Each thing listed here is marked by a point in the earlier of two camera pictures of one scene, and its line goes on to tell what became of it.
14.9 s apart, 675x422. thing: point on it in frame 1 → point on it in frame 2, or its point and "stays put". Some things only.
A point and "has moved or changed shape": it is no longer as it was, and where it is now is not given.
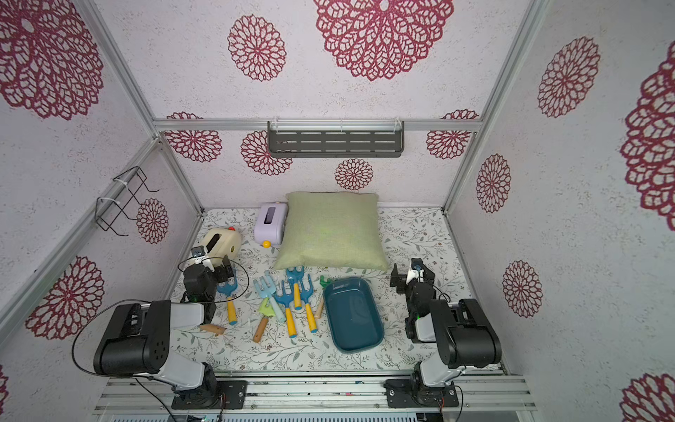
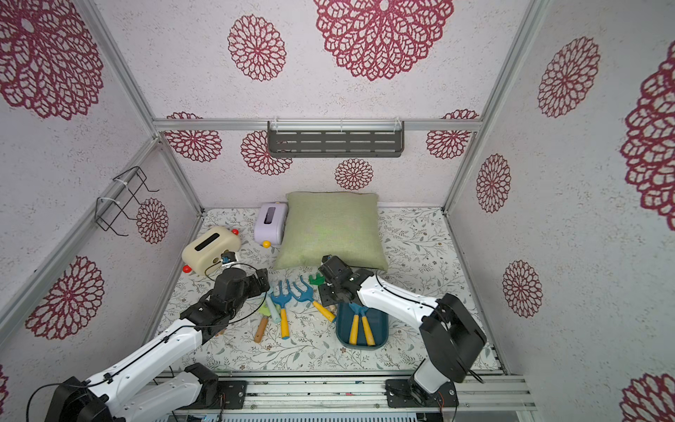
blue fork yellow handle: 306,296 → 363,311
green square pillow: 337,230 stays put
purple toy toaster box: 270,224 stays put
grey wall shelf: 336,138 stays put
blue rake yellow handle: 286,300 has moved or changed shape
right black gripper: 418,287 → 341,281
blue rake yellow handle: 229,287 has moved or changed shape
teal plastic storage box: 352,315 stays put
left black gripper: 222,275 → 262,278
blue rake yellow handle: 296,276 → 308,295
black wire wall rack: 107,209 stays put
